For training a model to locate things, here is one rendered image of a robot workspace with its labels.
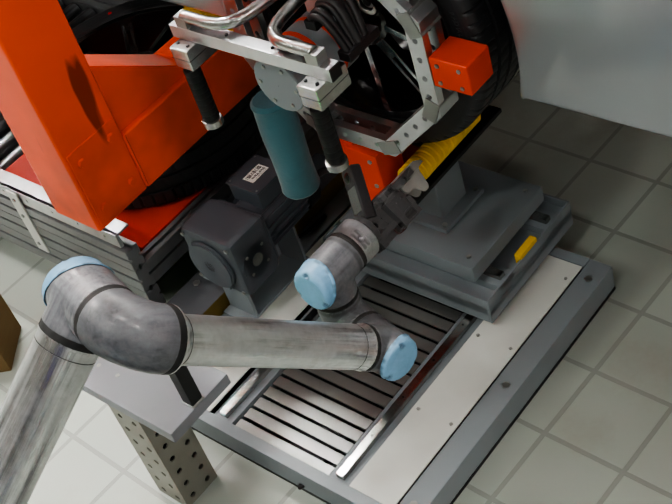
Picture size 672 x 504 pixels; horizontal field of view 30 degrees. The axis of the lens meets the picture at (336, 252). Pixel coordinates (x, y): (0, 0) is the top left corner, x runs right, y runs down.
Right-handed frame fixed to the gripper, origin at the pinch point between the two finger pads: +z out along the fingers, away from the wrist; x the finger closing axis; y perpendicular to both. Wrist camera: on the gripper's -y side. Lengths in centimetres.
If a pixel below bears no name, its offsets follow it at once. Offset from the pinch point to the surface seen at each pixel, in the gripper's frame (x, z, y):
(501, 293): -32, 12, 38
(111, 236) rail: -73, -30, -36
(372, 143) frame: -14.0, 4.7, -8.3
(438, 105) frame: 13.2, 4.6, -5.0
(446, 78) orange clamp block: 21.2, 4.7, -7.8
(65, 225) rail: -90, -30, -47
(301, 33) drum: 5.7, -1.1, -33.8
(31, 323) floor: -128, -44, -38
